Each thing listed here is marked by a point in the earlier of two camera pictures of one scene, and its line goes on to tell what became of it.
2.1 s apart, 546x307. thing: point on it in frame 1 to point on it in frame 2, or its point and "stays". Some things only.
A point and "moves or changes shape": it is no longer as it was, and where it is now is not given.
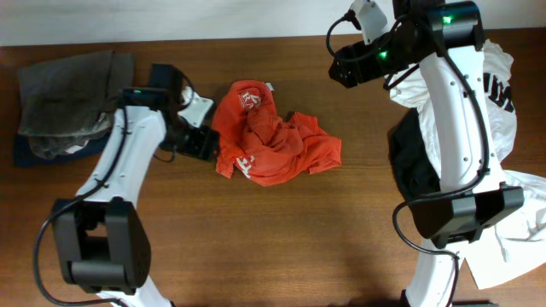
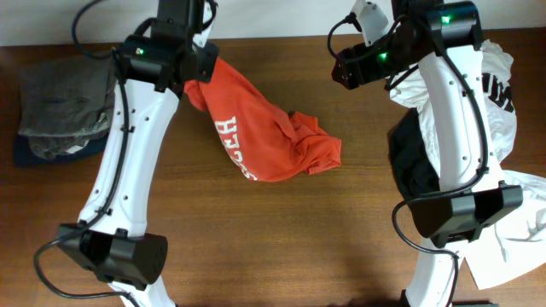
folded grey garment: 64,103 stays
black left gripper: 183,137 to 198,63
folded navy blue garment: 25,156 stays
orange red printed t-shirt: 254,138 moves or changes shape
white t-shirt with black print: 514,247 stays
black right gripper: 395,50 stays
